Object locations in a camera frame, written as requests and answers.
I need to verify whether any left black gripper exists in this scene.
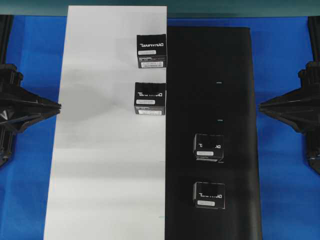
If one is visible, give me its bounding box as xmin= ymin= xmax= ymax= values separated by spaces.
xmin=0 ymin=64 xmax=62 ymax=134

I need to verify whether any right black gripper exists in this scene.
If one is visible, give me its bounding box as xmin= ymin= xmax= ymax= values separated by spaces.
xmin=258 ymin=61 xmax=320 ymax=134

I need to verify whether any black box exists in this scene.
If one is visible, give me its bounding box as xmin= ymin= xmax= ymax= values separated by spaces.
xmin=134 ymin=82 xmax=167 ymax=116
xmin=192 ymin=182 xmax=226 ymax=210
xmin=193 ymin=133 xmax=224 ymax=163
xmin=136 ymin=34 xmax=167 ymax=69

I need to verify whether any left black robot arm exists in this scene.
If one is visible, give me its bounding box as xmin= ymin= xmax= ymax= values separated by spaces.
xmin=0 ymin=15 xmax=62 ymax=166

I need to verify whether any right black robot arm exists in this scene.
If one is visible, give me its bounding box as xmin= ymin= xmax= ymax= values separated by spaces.
xmin=259 ymin=16 xmax=320 ymax=174

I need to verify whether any black base board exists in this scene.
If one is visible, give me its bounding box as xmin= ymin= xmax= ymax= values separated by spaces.
xmin=165 ymin=26 xmax=263 ymax=240

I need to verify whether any white base board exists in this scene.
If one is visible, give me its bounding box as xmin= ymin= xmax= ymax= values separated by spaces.
xmin=44 ymin=5 xmax=167 ymax=240

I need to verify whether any blue table cloth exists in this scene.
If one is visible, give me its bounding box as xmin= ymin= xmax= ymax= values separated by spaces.
xmin=0 ymin=15 xmax=320 ymax=240

